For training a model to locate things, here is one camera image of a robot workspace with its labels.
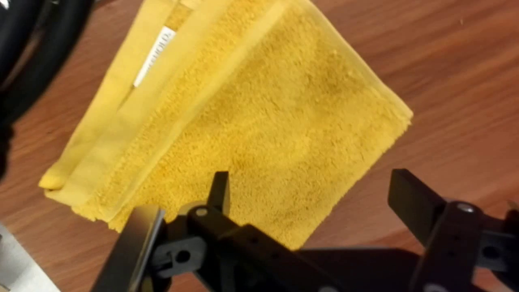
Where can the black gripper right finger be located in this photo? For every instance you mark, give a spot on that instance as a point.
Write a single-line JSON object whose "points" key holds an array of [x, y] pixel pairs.
{"points": [[414, 203]]}

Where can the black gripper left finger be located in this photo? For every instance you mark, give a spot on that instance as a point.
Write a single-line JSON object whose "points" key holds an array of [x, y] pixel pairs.
{"points": [[219, 193]]}

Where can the yellow towel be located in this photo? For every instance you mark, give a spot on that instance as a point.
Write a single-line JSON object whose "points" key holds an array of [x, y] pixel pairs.
{"points": [[264, 90]]}

